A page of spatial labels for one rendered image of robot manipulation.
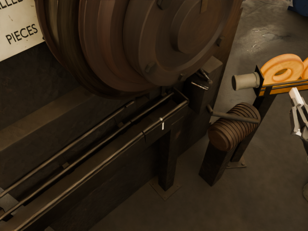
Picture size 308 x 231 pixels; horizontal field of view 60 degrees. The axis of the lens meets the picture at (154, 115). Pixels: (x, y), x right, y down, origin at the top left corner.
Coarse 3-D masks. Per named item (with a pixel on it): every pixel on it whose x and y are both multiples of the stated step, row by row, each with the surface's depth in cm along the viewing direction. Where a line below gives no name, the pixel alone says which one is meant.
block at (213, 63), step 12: (216, 60) 90; (204, 72) 88; (216, 72) 90; (192, 84) 97; (204, 84) 92; (216, 84) 97; (192, 96) 101; (204, 96) 97; (192, 108) 106; (204, 108) 104
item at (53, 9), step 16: (48, 0) 42; (64, 0) 39; (48, 16) 44; (64, 16) 40; (64, 32) 42; (64, 48) 44; (80, 48) 46; (80, 64) 48; (80, 80) 51; (96, 80) 54; (112, 96) 61; (128, 96) 65
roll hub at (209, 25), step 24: (144, 0) 40; (192, 0) 45; (216, 0) 48; (240, 0) 55; (144, 24) 41; (168, 24) 46; (192, 24) 48; (216, 24) 53; (144, 48) 44; (168, 48) 50; (192, 48) 53; (216, 48) 61; (144, 72) 48; (168, 72) 54; (192, 72) 61
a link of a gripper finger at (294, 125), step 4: (292, 108) 88; (292, 112) 87; (296, 112) 87; (292, 116) 87; (296, 116) 86; (292, 120) 86; (296, 120) 86; (292, 124) 86; (296, 124) 85; (292, 128) 86; (296, 128) 84; (296, 132) 83
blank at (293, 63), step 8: (280, 56) 94; (288, 56) 94; (296, 56) 95; (264, 64) 98; (272, 64) 95; (280, 64) 94; (288, 64) 95; (296, 64) 95; (264, 72) 97; (272, 72) 97; (288, 72) 101; (296, 72) 99; (264, 80) 100; (272, 80) 101; (280, 80) 102; (288, 80) 102
